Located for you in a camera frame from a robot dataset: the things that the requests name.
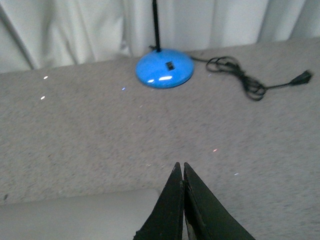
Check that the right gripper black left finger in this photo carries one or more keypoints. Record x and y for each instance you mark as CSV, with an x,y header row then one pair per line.
x,y
166,219

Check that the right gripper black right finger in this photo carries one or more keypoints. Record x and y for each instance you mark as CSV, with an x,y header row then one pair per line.
x,y
205,217

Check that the silver laptop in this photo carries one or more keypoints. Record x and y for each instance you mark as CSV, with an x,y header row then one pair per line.
x,y
111,216

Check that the blue desk lamp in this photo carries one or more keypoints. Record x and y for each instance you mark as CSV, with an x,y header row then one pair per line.
x,y
163,68

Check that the white curtain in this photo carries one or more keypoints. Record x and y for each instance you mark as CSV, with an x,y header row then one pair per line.
x,y
36,34

